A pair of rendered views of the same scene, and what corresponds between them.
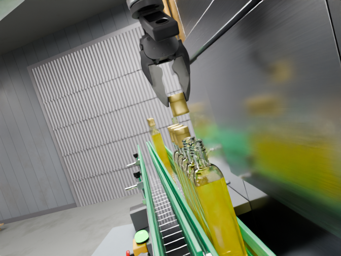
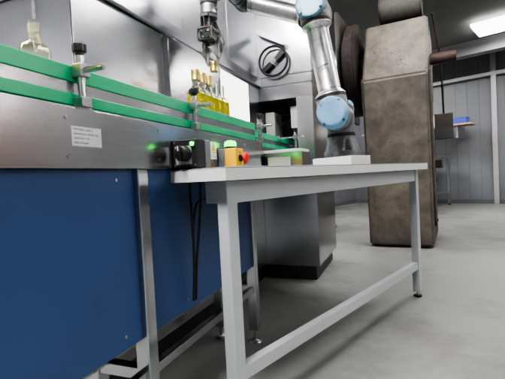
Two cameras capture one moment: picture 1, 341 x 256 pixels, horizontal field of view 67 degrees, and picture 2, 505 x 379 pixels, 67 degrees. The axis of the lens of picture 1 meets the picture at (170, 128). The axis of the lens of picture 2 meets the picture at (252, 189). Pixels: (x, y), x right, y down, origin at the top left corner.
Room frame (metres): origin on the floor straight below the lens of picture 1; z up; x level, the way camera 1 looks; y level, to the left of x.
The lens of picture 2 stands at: (1.97, 0.90, 0.72)
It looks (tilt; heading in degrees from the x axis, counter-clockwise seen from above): 2 degrees down; 208
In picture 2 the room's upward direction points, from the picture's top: 3 degrees counter-clockwise
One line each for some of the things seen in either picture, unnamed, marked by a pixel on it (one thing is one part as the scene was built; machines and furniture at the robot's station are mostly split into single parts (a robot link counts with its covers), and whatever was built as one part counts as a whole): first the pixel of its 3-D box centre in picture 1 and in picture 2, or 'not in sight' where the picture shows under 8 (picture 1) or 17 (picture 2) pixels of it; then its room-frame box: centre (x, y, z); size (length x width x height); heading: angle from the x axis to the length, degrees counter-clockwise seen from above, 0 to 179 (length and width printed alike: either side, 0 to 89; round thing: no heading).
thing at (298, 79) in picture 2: not in sight; (294, 47); (-0.78, -0.15, 1.69); 0.70 x 0.37 x 0.89; 7
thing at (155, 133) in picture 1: (158, 140); not in sight; (1.57, 0.10, 1.02); 0.06 x 0.06 x 0.28; 7
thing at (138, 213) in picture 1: (141, 216); (192, 155); (1.09, 0.23, 0.79); 0.08 x 0.08 x 0.08; 7
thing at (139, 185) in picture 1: (135, 189); (201, 108); (0.98, 0.20, 0.94); 0.07 x 0.04 x 0.13; 97
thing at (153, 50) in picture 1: (155, 35); (209, 29); (0.57, -0.03, 1.37); 0.09 x 0.08 x 0.12; 6
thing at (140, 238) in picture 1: (141, 236); (230, 144); (0.81, 0.20, 0.84); 0.05 x 0.05 x 0.03
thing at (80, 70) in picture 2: (134, 165); (89, 75); (1.44, 0.26, 0.94); 0.07 x 0.04 x 0.13; 97
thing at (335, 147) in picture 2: not in sight; (341, 145); (0.37, 0.48, 0.83); 0.15 x 0.15 x 0.10
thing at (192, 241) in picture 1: (158, 167); not in sight; (1.30, 0.12, 0.92); 1.75 x 0.01 x 0.08; 7
